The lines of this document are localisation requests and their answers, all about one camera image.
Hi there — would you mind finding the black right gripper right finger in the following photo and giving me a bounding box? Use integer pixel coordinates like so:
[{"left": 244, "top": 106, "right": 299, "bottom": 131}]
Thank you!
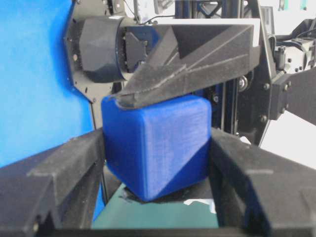
[{"left": 209, "top": 128, "right": 316, "bottom": 237}]

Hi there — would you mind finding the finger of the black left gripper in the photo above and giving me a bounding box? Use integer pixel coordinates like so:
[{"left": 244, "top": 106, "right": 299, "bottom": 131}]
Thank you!
[{"left": 115, "top": 24, "right": 259, "bottom": 109}]

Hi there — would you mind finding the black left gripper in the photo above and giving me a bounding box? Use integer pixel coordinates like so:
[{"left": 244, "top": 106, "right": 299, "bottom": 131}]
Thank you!
[{"left": 172, "top": 0, "right": 316, "bottom": 149}]

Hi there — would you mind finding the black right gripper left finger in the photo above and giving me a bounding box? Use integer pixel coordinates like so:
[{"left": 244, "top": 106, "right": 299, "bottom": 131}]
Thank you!
[{"left": 0, "top": 129, "right": 105, "bottom": 237}]

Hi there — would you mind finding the blue block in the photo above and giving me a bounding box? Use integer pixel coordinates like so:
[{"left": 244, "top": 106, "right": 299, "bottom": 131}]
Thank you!
[{"left": 101, "top": 95, "right": 212, "bottom": 201}]

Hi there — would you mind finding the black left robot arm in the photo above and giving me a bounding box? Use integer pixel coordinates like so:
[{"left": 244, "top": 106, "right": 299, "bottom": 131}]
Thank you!
[{"left": 64, "top": 0, "right": 316, "bottom": 145}]

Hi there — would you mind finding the blue table mat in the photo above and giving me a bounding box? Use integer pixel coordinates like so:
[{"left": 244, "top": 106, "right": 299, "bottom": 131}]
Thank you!
[{"left": 0, "top": 0, "right": 104, "bottom": 223}]

